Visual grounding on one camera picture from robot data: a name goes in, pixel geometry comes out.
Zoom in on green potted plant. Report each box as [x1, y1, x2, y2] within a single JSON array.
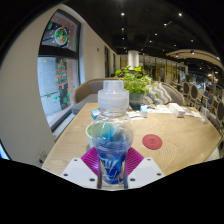
[[113, 65, 158, 111]]

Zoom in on small blue white box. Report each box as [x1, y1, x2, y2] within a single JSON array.
[[90, 108, 101, 120]]

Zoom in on dark-framed window with decals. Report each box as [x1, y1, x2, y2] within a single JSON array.
[[37, 9, 82, 132]]

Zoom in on group of round-backed chairs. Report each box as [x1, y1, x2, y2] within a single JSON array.
[[181, 79, 224, 131]]

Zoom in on white round pillar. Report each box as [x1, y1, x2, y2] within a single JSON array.
[[127, 49, 140, 71]]

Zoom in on grey chevron pillow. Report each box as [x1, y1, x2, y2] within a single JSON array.
[[144, 82, 174, 106]]

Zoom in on grey curved sofa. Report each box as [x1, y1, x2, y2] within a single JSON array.
[[71, 77, 186, 116]]

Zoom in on printed white brochure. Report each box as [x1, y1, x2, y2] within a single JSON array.
[[148, 104, 173, 114]]

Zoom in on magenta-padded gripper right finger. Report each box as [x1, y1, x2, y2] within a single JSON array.
[[123, 147, 166, 190]]

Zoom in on long white carton box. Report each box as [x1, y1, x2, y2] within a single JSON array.
[[168, 102, 186, 118]]

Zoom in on white paper leaflets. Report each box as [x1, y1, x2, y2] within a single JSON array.
[[184, 108, 203, 120]]

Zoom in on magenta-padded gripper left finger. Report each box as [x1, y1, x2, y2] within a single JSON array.
[[60, 147, 102, 190]]

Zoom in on group of ceiling spotlights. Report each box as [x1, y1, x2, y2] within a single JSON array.
[[119, 11, 198, 56]]

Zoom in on small light blue box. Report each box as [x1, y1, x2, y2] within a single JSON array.
[[139, 104, 149, 118]]

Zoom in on clear bottle with blue label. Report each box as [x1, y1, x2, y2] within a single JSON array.
[[90, 79, 134, 190]]

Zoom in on flat round red coaster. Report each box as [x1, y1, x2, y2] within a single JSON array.
[[142, 133, 164, 151]]

